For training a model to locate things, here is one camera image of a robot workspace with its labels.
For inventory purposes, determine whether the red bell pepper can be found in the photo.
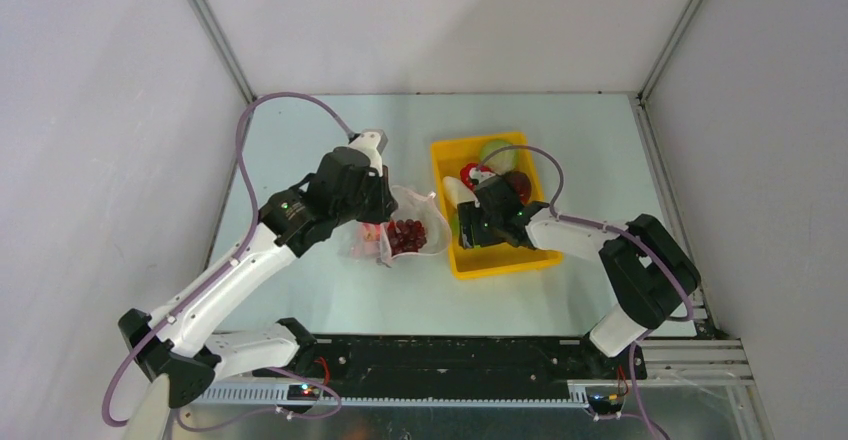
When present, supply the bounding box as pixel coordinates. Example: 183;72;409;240
460;163;496;191

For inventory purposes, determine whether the bright red apple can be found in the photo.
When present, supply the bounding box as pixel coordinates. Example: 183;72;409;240
360;223;381;244

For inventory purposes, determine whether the white radish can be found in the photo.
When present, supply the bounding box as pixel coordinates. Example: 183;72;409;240
442;176;479;209

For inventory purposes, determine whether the clear pink-dotted zip bag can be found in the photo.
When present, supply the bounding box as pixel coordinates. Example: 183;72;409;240
340;185;452;267

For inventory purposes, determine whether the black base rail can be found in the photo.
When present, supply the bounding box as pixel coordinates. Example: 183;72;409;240
283;335;647;401

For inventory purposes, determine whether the dark red apple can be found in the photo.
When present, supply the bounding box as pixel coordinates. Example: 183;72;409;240
503;170;532;204

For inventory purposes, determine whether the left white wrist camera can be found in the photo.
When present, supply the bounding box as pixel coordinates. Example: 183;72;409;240
348;129;388;176

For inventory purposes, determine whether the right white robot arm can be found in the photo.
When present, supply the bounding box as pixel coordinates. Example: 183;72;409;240
443;175;701;378

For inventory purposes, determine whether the green cabbage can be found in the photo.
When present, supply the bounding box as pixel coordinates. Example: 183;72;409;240
479;139;518;175

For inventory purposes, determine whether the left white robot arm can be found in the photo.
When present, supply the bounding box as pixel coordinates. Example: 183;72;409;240
119;140;397;409

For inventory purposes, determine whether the yellow plastic tray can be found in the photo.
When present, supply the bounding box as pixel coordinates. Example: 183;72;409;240
430;131;564;280

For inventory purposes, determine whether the purple grape bunch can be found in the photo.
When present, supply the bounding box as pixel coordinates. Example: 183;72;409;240
386;219;428;256

